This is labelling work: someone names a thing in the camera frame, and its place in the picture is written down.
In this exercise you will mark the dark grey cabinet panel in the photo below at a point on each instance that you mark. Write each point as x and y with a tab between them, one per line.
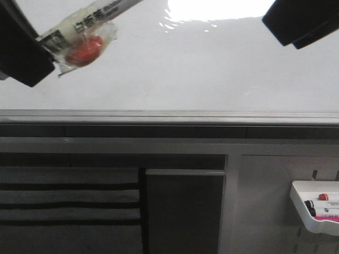
184	209

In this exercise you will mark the black capped marker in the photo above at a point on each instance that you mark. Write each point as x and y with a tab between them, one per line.
323	212
321	204

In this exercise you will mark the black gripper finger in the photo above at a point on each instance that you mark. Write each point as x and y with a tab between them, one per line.
22	58
301	23

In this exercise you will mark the upper black capped marker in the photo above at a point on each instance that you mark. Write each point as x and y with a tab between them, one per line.
321	204

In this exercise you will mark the pink whiteboard eraser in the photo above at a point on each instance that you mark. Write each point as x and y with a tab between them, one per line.
323	218

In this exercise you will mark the white plastic marker tray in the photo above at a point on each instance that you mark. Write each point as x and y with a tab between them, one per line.
301	191

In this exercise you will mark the white whiteboard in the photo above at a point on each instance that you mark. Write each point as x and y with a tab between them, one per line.
189	61

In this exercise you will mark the red capped marker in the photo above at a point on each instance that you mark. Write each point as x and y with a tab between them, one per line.
333	197

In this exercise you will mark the lower black capped marker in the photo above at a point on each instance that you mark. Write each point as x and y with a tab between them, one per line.
323	212

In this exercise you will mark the white taped whiteboard marker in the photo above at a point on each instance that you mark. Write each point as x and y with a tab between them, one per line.
80	38

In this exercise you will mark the grey striped fabric organizer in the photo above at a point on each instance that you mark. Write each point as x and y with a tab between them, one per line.
72	210

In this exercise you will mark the white pegboard panel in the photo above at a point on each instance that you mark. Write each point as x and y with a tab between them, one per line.
266	219

